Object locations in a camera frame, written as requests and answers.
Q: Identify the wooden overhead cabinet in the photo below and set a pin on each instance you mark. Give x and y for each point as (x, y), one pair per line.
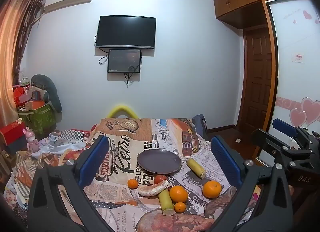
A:
(240, 2)

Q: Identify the checkered cloth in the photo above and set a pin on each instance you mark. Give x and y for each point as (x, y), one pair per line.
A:
(71, 135)

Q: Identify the red box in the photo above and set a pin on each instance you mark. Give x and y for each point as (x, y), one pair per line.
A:
(11, 133)

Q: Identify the brown wooden door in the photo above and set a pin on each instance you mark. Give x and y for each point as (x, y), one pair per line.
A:
(257, 79)

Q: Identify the white heart print wardrobe door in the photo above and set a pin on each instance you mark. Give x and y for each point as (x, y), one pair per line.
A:
(297, 84)

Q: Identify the green patterned box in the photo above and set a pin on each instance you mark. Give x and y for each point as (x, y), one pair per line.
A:
(40, 119)

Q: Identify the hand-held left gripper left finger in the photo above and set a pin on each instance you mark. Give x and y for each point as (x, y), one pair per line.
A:
(93, 162)

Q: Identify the pink door sticker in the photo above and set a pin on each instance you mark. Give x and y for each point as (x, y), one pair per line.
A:
(298, 58)

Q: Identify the pink toy figure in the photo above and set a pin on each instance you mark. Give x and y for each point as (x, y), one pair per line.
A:
(31, 139)

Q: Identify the yellow-green corn piece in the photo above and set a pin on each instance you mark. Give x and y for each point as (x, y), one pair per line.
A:
(166, 202)

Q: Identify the small mandarin orange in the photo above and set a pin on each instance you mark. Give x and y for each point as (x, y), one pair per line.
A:
(132, 183)
(180, 207)

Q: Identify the red tomato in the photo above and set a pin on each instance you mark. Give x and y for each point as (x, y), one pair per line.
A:
(160, 179)

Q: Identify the grey plush toy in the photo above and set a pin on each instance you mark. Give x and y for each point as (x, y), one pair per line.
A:
(51, 89)

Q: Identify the brown and pink curtain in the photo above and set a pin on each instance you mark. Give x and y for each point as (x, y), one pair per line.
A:
(12, 47)

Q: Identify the small black wall monitor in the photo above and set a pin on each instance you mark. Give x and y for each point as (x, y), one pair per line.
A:
(124, 60)

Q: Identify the grey round plate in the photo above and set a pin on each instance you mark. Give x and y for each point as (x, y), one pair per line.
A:
(160, 160)

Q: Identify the orange flat box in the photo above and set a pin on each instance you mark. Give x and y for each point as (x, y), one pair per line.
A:
(35, 105)

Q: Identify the newspaper print tablecloth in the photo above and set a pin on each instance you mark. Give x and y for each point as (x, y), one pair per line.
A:
(140, 134)

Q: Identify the light blue cloth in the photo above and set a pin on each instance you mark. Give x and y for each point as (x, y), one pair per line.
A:
(53, 145)

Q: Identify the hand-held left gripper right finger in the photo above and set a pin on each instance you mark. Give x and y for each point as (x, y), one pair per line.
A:
(226, 162)

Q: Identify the large orange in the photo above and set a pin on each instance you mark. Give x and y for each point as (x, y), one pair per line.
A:
(178, 194)
(212, 189)

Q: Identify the red gift bag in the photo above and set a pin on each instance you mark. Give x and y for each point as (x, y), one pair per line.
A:
(20, 95)

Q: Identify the black wall television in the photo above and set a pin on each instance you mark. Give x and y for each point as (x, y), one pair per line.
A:
(126, 32)

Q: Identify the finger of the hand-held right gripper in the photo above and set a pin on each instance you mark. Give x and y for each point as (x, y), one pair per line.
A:
(267, 142)
(285, 126)

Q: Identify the brown spotted banana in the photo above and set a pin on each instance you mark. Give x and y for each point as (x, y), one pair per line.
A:
(152, 189)

